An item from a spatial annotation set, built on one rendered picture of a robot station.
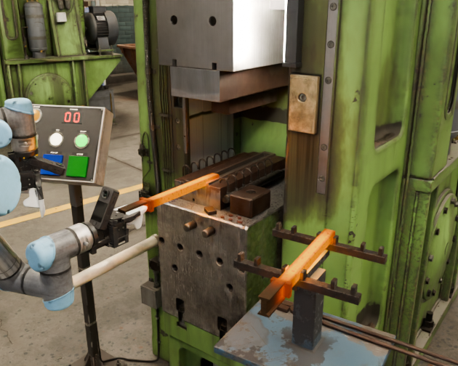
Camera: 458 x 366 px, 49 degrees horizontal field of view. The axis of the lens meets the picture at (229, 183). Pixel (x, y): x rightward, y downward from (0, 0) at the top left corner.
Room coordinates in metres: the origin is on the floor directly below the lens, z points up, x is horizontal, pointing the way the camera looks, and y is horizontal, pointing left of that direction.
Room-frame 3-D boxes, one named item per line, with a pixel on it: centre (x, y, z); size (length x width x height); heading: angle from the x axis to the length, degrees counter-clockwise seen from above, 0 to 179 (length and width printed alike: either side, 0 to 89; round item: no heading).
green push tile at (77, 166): (1.69, 0.54, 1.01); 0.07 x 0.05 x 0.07; 79
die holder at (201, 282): (1.71, -0.07, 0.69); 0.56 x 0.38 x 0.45; 144
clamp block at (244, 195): (1.51, -0.07, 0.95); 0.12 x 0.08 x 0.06; 144
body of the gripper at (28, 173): (1.46, 0.62, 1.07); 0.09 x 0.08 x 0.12; 117
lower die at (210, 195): (1.74, -0.02, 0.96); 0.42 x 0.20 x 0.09; 144
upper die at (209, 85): (1.74, -0.02, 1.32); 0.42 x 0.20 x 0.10; 144
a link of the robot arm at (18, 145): (1.46, 0.62, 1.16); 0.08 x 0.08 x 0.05
